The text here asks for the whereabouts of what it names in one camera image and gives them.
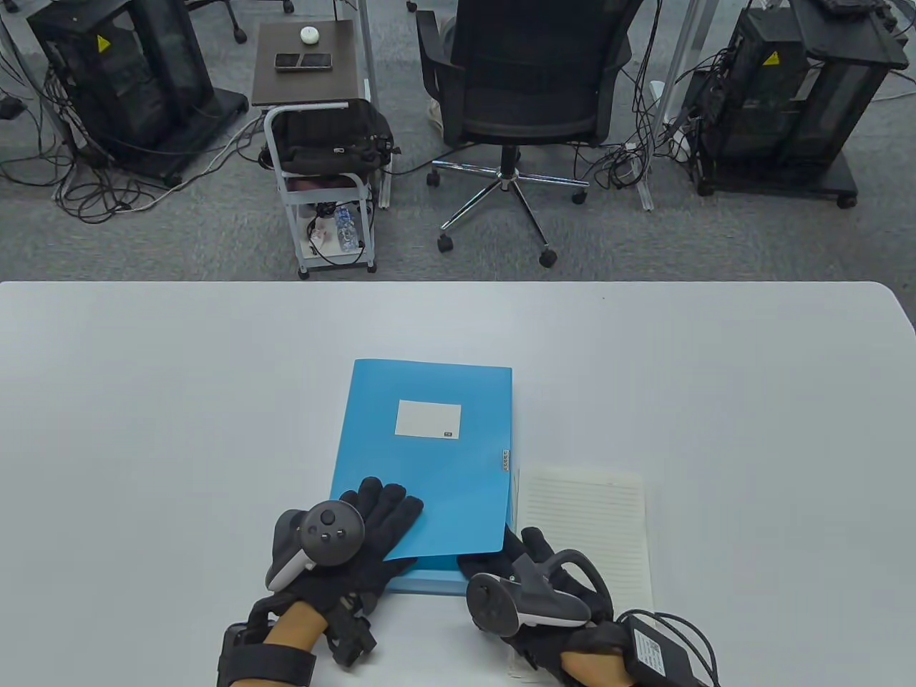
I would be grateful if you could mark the person's left hand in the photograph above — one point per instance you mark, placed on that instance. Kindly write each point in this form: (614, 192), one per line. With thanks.
(386, 515)

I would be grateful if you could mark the person's right hand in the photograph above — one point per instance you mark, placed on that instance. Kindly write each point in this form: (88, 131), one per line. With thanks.
(533, 547)

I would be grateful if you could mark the blue file box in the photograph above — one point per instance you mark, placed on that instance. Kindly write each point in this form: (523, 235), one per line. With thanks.
(429, 486)

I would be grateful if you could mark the stack of lined papers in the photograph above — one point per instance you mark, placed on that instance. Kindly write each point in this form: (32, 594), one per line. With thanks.
(594, 529)

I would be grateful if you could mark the person's left forearm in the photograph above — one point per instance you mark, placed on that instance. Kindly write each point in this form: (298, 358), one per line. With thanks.
(297, 626)

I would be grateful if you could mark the person's right forearm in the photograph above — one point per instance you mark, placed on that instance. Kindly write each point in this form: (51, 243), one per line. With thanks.
(594, 673)

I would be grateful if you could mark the grey right hand controller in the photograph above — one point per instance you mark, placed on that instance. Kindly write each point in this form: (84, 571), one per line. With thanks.
(537, 605)

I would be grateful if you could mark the grey hand controller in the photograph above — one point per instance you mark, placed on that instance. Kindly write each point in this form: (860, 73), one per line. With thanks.
(537, 605)
(329, 533)

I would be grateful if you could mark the grey left hand controller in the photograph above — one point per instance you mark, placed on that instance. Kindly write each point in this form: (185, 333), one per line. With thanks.
(329, 533)

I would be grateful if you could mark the clear water bottle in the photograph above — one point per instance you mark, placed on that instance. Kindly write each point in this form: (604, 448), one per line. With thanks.
(346, 229)

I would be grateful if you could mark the white rolling cart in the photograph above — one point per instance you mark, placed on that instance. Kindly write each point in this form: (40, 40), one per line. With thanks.
(325, 192)

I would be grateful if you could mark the maroon pouch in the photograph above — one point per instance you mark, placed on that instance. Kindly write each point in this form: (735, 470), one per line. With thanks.
(322, 182)

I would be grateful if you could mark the black bag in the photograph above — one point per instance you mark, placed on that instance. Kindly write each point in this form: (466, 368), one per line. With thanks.
(322, 136)

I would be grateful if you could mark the beige shoe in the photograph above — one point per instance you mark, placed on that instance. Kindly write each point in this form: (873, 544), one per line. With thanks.
(435, 114)

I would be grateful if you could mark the white power strip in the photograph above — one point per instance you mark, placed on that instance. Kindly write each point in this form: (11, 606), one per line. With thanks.
(681, 141)

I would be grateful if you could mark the dark brown side table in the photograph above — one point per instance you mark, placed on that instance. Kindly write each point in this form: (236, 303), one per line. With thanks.
(300, 89)

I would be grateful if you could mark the black smartphone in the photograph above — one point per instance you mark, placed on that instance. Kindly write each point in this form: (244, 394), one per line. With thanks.
(317, 62)

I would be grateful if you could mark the black mesh office chair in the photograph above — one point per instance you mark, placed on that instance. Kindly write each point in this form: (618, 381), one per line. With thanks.
(529, 79)

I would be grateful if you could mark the white round device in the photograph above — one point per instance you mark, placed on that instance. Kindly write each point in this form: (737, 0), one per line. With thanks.
(309, 35)

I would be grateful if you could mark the black computer rack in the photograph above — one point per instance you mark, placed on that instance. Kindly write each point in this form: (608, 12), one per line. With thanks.
(787, 93)
(129, 79)

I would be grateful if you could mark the white table leg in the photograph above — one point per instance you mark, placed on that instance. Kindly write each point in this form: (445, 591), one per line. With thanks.
(680, 50)

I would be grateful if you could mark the black chair base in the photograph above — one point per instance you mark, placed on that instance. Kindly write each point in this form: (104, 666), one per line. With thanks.
(232, 18)

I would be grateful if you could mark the black power adapter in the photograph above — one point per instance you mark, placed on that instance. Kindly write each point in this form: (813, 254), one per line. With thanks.
(11, 107)

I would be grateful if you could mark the black keyboard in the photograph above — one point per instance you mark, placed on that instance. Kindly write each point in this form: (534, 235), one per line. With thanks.
(848, 6)

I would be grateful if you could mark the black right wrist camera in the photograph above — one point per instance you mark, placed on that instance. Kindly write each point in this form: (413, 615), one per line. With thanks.
(651, 644)

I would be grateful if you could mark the silver aluminium post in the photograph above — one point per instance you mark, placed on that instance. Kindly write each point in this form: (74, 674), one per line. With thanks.
(368, 57)

